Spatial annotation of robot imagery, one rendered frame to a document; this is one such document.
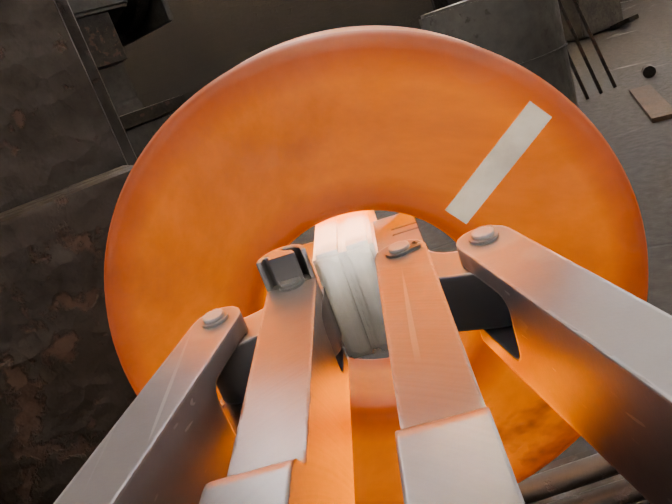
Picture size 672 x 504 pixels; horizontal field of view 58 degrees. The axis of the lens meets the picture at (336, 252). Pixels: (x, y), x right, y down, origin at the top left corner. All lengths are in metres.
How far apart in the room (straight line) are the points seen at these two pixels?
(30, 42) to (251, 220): 0.42
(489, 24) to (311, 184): 2.50
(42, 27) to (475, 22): 2.22
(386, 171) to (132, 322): 0.08
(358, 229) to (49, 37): 0.45
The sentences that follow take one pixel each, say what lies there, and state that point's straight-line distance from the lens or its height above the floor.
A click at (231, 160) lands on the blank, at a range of 0.16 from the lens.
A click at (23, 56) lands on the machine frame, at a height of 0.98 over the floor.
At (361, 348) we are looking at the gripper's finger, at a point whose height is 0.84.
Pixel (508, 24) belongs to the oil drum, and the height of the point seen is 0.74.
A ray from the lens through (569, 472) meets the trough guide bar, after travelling 0.34.
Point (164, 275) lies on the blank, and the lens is 0.17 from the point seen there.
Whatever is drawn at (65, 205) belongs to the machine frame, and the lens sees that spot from 0.50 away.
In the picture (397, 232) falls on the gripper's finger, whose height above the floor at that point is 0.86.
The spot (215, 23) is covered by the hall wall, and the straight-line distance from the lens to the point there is 7.15.
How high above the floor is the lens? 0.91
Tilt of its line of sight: 19 degrees down
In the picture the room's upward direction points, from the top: 19 degrees counter-clockwise
